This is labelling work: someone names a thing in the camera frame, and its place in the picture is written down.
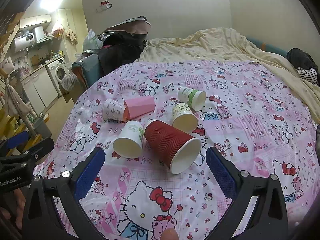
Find fingertip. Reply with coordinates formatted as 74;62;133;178
160;228;179;240

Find white paper cup green leaf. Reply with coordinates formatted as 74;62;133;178
113;120;144;159

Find cream yellow duvet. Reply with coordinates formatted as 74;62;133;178
136;27;319;124

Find white plastic bag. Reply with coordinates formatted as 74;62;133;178
82;29;103;51

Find white kitchen cabinet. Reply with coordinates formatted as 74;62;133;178
21;67;58;115

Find teal chair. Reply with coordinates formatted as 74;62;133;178
72;54;104;89

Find black bag pile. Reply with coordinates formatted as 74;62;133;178
98;16;151;75

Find black striped clothes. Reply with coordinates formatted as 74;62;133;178
286;48;319;86

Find white cup kitty print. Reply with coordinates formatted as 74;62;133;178
102;99;125;121

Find white washing machine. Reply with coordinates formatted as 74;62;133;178
46;56;70;97

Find red corrugated paper cup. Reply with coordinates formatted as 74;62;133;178
144;120;201;174

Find white cup green band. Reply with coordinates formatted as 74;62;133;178
178;87;206;112

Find yellow wooden rack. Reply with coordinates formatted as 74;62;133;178
1;107;42;157

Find white water heater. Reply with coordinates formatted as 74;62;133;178
11;33;35;53

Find pink paper cup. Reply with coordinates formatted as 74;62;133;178
124;96;156;121

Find pink hello kitty bedsheet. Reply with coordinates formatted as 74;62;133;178
35;61;319;239

